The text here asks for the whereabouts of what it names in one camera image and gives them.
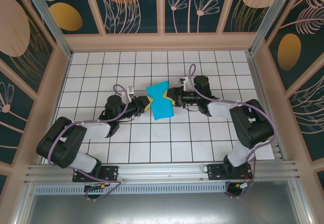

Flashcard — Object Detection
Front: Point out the blue cloth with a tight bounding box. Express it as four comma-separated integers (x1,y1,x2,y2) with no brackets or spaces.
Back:
146,80,176,121

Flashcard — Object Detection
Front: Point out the grey metal sheet panel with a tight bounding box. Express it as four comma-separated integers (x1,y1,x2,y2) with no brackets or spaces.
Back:
15,181,312,224

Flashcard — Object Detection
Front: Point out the small circuit board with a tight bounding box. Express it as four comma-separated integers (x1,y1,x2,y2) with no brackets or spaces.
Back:
234,182,254,192
85,183,110,192

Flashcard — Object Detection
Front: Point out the aluminium mounting rail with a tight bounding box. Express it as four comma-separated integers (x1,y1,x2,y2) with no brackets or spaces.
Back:
24,160,301,186

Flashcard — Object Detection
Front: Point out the aluminium side rail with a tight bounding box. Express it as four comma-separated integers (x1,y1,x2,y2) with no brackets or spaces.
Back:
247,52,289,161

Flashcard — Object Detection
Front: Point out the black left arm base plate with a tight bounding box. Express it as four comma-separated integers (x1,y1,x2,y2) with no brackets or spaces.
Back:
72,165,119,183

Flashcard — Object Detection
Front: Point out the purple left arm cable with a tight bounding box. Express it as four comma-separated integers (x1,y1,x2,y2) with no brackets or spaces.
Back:
47,83,127,201

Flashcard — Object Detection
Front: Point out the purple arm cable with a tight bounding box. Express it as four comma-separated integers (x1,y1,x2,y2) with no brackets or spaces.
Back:
47,83,127,201
188,63,279,199

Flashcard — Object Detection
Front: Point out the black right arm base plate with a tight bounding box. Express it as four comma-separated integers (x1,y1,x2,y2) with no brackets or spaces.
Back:
207,163,253,182

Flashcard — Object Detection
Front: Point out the grey slotted cable duct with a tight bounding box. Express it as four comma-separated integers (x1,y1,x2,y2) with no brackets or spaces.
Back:
32,183,228,194

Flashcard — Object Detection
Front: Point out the aluminium frame post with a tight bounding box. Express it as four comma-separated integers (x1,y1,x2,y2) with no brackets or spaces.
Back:
249,0,302,56
21,0,73,58

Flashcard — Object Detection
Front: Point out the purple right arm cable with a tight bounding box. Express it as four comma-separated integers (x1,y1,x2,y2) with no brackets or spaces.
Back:
188,63,279,199

